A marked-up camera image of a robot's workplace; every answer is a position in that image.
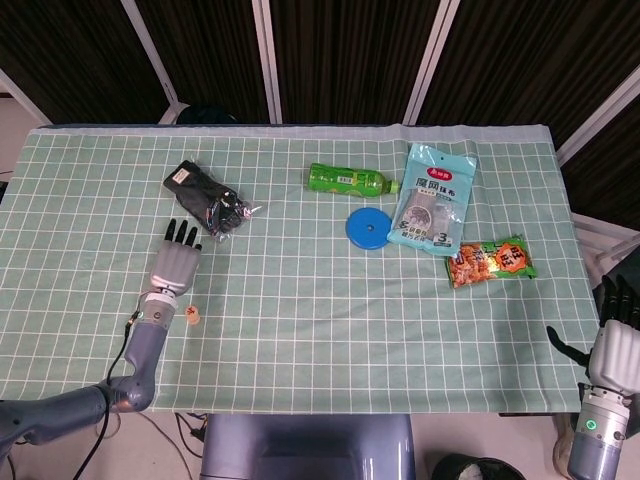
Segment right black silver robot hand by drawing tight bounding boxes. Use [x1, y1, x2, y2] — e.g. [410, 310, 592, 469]
[546, 274, 640, 394]

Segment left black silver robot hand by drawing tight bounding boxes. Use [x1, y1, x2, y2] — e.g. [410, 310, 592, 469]
[148, 218, 203, 297]

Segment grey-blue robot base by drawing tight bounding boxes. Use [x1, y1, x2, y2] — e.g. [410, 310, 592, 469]
[199, 413, 417, 480]

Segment green checked tablecloth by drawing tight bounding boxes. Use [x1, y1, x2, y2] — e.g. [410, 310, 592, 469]
[0, 122, 606, 416]

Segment blue round plastic disc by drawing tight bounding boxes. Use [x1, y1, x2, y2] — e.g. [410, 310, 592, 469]
[344, 207, 392, 250]

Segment black items in clear bag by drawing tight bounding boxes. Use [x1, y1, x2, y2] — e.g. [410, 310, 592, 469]
[162, 158, 265, 245]

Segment white metal rack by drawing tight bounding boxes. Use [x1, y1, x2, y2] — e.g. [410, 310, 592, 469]
[572, 212, 640, 286]

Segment black chair back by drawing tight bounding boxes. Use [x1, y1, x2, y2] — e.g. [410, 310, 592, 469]
[175, 102, 240, 125]

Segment orange green snack bag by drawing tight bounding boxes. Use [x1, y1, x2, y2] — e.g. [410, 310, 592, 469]
[445, 233, 539, 290]

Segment green drink bottle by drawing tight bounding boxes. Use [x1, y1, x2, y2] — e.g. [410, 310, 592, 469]
[307, 162, 402, 199]

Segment black waste bin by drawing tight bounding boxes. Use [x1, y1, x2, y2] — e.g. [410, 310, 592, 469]
[430, 452, 525, 480]

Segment light blue snack pouch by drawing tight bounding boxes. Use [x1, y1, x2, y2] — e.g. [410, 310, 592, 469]
[387, 142, 479, 259]

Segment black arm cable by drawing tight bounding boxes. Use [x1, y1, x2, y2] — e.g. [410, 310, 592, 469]
[73, 309, 142, 480]

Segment black plug cable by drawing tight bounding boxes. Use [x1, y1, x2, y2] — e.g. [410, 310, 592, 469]
[173, 412, 209, 445]

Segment white partition frame post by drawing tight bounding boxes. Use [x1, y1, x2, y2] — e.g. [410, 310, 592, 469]
[401, 0, 462, 125]
[119, 0, 185, 125]
[0, 67, 55, 125]
[251, 0, 285, 124]
[553, 67, 640, 169]

